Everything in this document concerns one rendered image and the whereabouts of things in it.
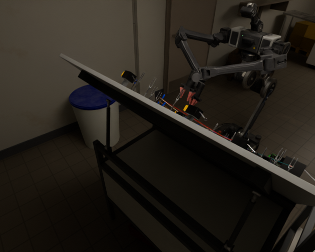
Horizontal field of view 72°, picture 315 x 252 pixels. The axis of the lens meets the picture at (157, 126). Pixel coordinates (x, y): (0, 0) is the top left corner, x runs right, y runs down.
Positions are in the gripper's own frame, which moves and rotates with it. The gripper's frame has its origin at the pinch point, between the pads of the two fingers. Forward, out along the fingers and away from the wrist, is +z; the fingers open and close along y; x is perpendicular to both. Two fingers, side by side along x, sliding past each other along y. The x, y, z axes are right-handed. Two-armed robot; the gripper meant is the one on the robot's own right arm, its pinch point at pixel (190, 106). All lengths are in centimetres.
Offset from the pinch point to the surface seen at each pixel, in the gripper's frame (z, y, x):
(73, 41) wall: -9, -174, 15
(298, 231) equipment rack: 40, 99, 9
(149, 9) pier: -91, -143, 79
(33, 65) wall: 34, -183, -12
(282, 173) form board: 4, 65, -99
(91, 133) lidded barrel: 81, -114, 40
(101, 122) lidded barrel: 62, -105, 38
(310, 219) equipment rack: 23, 91, -30
